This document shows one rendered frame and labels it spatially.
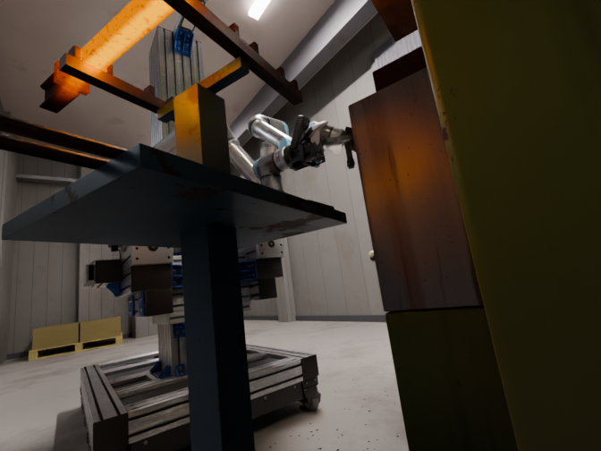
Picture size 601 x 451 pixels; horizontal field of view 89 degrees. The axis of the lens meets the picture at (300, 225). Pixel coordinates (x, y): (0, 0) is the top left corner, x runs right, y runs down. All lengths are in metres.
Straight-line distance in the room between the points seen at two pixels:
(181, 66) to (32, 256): 5.62
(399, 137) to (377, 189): 0.11
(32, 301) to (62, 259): 0.80
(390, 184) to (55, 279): 6.76
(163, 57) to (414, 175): 1.65
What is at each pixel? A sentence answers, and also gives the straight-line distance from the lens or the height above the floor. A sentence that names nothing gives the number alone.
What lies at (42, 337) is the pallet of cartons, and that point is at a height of 0.29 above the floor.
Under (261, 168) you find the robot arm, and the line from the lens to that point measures 1.10.
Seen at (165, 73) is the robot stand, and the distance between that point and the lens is 1.98.
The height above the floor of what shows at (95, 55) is 0.91.
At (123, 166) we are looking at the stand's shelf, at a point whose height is 0.65.
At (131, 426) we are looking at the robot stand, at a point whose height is 0.19.
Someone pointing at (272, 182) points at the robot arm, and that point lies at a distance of 1.07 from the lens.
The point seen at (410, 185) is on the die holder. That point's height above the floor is 0.70.
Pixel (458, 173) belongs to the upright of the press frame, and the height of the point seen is 0.62.
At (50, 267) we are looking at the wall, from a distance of 7.11.
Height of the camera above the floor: 0.54
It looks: 11 degrees up
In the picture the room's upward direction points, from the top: 7 degrees counter-clockwise
